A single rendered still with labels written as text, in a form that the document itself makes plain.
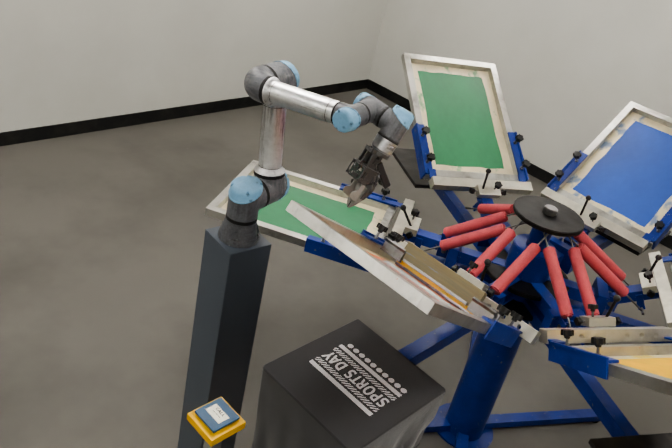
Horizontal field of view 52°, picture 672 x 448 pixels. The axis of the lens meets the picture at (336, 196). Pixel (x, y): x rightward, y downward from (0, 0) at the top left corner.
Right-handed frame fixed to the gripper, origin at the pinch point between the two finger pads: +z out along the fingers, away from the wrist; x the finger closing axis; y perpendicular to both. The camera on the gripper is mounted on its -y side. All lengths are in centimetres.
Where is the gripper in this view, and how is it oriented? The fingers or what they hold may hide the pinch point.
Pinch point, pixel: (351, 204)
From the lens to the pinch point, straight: 225.8
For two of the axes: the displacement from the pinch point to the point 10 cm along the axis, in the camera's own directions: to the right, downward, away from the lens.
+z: -5.3, 8.3, 1.7
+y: -6.6, -2.7, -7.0
